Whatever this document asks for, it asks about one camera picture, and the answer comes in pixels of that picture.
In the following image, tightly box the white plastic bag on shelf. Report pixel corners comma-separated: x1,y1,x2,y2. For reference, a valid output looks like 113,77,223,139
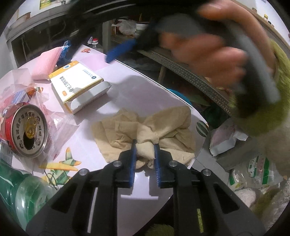
112,19,136,35

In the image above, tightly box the white yellow medicine box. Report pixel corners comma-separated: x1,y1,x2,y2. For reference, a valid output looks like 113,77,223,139
49,60,111,114

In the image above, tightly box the brown paper tissue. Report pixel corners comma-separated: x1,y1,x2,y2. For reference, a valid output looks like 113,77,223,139
91,106,196,169

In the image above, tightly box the blue plastic trash basket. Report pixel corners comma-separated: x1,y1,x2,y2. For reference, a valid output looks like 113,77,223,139
168,88,192,105

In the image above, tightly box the yellow detergent jug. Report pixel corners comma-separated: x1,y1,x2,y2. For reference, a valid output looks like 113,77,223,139
39,0,51,9

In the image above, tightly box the green plastic drink bottle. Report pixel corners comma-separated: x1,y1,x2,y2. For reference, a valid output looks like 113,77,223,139
0,140,60,231

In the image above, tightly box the person's right hand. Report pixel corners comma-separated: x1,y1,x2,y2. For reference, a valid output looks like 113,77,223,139
159,1,275,88

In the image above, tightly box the pink bubble wrap pouch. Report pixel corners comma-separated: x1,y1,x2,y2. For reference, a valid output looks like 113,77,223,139
27,47,62,81

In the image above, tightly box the clear zip plastic bag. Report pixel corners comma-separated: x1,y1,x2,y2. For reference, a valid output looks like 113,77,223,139
1,69,78,162

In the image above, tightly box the pink patterned tablecloth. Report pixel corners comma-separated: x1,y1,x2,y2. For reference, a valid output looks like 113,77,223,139
1,46,208,235

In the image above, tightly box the blue wrapper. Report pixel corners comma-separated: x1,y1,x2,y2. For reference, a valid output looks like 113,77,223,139
57,40,71,67

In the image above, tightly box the red drink can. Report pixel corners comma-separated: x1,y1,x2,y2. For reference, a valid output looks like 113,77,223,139
1,102,48,158

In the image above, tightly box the cooking oil bottle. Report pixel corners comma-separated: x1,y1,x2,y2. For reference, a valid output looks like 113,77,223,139
88,36,104,53

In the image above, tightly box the stack of white bowls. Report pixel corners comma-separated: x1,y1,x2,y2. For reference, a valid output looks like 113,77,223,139
134,22,149,37

